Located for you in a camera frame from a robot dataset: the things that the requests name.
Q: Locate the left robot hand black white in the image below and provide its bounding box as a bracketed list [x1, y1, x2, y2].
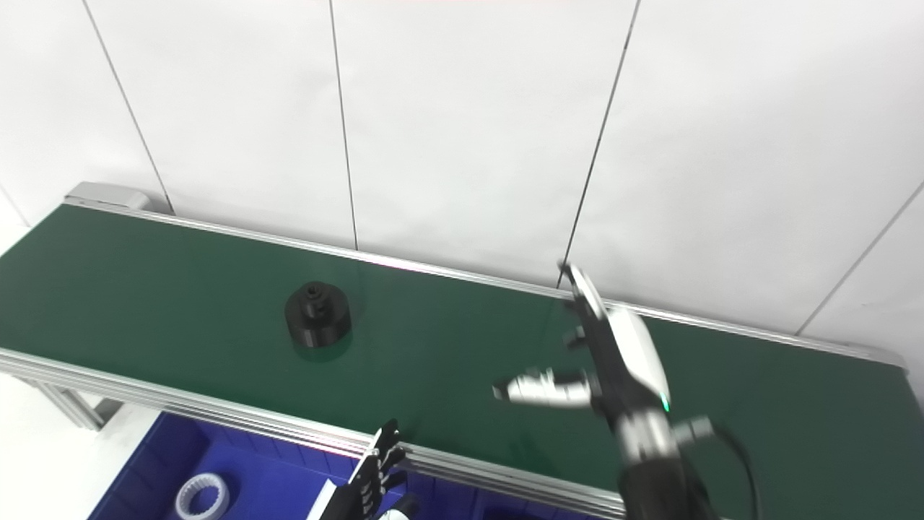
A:
[307, 419, 421, 520]

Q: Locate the blue bin with black parts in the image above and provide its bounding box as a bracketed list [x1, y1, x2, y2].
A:
[462, 480, 625, 520]

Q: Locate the black cylindrical hub part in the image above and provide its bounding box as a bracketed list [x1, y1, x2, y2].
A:
[284, 282, 352, 351]

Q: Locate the blue bin with white parts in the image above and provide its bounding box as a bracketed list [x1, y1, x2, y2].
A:
[87, 412, 470, 520]

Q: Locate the aluminium conveyor support leg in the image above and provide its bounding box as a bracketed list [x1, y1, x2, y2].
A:
[29, 379, 125, 431]

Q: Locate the green conveyor belt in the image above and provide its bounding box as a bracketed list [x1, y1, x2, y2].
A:
[0, 204, 924, 520]
[0, 182, 907, 520]

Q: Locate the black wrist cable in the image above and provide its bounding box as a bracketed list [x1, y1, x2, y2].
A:
[675, 417, 760, 520]

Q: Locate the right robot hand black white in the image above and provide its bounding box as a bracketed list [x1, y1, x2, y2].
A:
[493, 261, 681, 463]

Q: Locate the white toothed ring part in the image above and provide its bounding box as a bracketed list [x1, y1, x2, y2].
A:
[175, 473, 230, 520]

